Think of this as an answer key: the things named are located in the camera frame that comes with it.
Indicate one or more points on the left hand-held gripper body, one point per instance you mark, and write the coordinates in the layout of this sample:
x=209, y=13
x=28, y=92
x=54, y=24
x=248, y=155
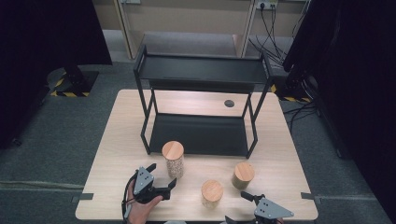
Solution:
x=143, y=182

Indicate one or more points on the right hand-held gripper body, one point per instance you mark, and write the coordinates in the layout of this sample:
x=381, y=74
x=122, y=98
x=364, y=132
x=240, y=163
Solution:
x=271, y=211

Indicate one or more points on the brown jar wooden lid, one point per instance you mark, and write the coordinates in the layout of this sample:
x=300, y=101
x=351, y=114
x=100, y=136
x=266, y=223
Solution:
x=244, y=171

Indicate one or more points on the tall glass jar wooden lid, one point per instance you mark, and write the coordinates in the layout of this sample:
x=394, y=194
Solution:
x=173, y=151

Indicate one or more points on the short glass jar pale contents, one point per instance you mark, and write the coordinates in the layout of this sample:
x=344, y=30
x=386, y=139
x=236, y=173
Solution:
x=212, y=190

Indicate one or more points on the black two-tier metal rack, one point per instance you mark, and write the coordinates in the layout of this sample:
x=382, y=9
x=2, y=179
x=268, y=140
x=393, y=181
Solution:
x=202, y=70

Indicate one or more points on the person's right hand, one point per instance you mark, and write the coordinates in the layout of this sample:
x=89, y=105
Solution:
x=280, y=221

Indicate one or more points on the person's left hand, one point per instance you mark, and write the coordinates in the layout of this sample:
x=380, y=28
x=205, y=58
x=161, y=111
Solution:
x=138, y=211

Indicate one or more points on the grey tape piece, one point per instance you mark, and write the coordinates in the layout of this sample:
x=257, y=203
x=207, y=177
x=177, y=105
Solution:
x=85, y=196
x=307, y=196

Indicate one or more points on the round black table grommet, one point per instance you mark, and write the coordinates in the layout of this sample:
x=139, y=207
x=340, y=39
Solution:
x=229, y=103

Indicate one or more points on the black base yellow striped tape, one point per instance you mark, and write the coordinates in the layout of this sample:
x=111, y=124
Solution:
x=294, y=99

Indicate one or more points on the black stand base striped tape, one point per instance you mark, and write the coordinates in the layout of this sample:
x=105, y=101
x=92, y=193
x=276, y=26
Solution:
x=79, y=81

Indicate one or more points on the beige wooden cabinet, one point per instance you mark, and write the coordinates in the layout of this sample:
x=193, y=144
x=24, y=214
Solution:
x=186, y=18

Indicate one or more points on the black curtain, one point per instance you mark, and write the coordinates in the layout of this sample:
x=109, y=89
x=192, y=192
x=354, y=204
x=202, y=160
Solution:
x=37, y=46
x=358, y=77

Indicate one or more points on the white wall power outlet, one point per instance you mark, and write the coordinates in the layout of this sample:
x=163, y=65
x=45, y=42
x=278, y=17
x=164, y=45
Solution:
x=267, y=4

